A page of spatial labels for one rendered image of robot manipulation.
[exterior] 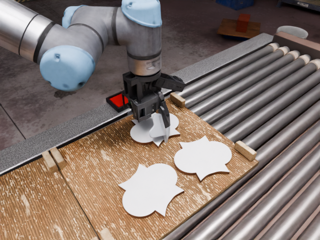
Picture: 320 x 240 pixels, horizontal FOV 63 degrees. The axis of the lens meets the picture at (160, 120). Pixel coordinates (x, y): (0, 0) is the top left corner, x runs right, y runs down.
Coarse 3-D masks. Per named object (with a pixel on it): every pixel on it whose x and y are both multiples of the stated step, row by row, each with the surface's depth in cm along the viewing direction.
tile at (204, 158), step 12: (180, 144) 68; (192, 144) 68; (204, 144) 68; (216, 144) 68; (180, 156) 65; (192, 156) 65; (204, 156) 65; (216, 156) 65; (228, 156) 65; (180, 168) 63; (192, 168) 63; (204, 168) 63; (216, 168) 63
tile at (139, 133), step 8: (136, 120) 75; (144, 120) 75; (152, 120) 75; (176, 120) 75; (136, 128) 73; (144, 128) 73; (176, 128) 74; (136, 136) 71; (144, 136) 71; (160, 136) 71; (176, 136) 72; (144, 144) 69; (160, 144) 69
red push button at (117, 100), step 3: (117, 96) 87; (120, 96) 87; (111, 99) 86; (114, 99) 86; (117, 99) 86; (120, 99) 86; (126, 99) 86; (114, 102) 85; (117, 102) 85; (120, 102) 85; (126, 102) 85; (117, 105) 84; (120, 105) 84
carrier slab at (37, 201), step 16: (16, 176) 62; (32, 176) 62; (48, 176) 62; (0, 192) 59; (16, 192) 59; (32, 192) 59; (48, 192) 59; (64, 192) 59; (0, 208) 56; (16, 208) 56; (32, 208) 56; (48, 208) 56; (64, 208) 56; (80, 208) 56; (0, 224) 53; (16, 224) 53; (32, 224) 53; (48, 224) 53; (64, 224) 53; (80, 224) 53
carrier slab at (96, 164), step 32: (128, 128) 75; (192, 128) 75; (96, 160) 66; (128, 160) 66; (160, 160) 66; (256, 160) 66; (96, 192) 59; (192, 192) 59; (96, 224) 53; (128, 224) 53; (160, 224) 53
